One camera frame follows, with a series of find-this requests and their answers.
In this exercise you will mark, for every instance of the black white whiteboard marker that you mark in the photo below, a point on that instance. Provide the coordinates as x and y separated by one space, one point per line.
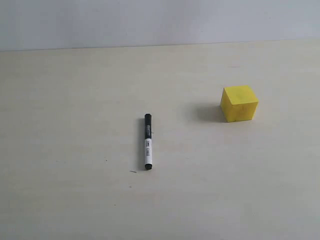
148 160

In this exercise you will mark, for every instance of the yellow foam cube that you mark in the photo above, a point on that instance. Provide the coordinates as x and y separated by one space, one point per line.
238 103

